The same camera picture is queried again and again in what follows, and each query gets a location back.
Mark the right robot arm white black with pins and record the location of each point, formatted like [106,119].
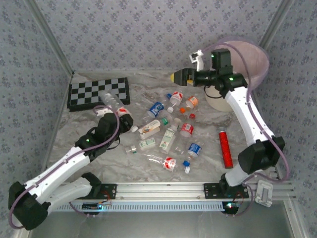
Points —
[247,119]

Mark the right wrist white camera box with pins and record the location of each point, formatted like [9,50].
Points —
[199,64]

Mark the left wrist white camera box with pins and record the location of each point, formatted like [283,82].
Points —
[101,112]

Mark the aluminium mounting rail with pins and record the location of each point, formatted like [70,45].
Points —
[161,191]

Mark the white label bottle green cap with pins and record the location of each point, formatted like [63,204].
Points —
[149,129]

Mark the orange label bottle orange cap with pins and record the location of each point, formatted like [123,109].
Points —
[193,102]

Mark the small circuit board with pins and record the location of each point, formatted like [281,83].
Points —
[92,206]
[230,206]

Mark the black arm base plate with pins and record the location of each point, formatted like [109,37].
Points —
[210,191]
[110,191]

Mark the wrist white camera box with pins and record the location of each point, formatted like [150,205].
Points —
[199,64]
[101,112]

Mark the white plastic bracket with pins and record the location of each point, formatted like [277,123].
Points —
[263,193]

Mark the red glitter tube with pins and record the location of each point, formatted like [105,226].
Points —
[226,148]

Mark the aluminium frame post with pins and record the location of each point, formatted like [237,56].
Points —
[276,19]

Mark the small clear bottle white cap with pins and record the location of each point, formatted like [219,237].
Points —
[133,149]

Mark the blue label plastic bottle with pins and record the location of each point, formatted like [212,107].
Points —
[156,109]
[195,149]

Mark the black grey chess board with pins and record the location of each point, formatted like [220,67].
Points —
[84,95]

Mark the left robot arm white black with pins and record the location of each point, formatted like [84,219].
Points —
[49,178]

